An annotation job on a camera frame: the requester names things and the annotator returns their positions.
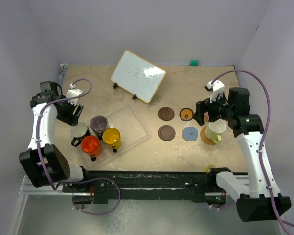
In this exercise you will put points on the clear plastic tray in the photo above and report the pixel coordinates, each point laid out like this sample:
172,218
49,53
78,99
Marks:
132,129

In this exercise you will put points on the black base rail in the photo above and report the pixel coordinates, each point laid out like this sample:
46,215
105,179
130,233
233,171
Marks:
147,185

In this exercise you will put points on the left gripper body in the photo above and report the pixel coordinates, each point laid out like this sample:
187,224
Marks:
65,112

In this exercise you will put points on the white cup black handle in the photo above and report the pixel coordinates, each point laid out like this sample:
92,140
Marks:
79,132

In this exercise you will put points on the yellow tape roll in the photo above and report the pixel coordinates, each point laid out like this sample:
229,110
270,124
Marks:
210,169

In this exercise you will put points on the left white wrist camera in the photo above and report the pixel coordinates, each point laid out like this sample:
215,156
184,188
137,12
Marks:
72,94

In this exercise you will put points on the purple cup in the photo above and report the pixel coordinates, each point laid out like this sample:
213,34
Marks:
99,124

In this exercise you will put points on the orange transparent cup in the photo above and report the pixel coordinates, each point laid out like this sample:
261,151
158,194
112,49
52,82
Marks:
92,146

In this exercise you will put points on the dark brown ringed coaster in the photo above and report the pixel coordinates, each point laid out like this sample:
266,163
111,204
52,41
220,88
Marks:
166,132

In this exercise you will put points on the green object at wall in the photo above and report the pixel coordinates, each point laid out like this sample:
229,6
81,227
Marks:
194,63

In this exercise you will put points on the pale yellow cup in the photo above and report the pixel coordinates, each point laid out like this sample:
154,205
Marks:
214,131

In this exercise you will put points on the blue round coaster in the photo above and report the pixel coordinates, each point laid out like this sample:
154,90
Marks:
190,134

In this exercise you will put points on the woven rattan coaster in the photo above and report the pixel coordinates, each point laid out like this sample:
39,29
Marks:
205,139

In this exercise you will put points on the orange black-rimmed coaster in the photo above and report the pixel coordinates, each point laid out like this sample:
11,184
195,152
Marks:
186,114

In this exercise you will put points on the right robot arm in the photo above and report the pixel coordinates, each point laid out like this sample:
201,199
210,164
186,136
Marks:
261,200

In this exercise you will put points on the small whiteboard on stand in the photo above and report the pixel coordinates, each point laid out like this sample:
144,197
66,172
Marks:
137,76

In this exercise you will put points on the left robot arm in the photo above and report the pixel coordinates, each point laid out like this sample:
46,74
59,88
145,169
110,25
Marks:
43,162

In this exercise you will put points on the dark brown wooden coaster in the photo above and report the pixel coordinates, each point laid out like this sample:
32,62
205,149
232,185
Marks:
166,113

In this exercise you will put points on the yellow transparent cup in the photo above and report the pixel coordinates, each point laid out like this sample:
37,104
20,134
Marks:
112,138

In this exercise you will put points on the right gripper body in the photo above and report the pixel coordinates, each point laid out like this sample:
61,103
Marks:
219,109

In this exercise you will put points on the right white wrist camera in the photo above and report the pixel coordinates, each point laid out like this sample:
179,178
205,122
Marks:
216,89

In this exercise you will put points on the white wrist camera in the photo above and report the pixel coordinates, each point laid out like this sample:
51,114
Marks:
72,94
216,89

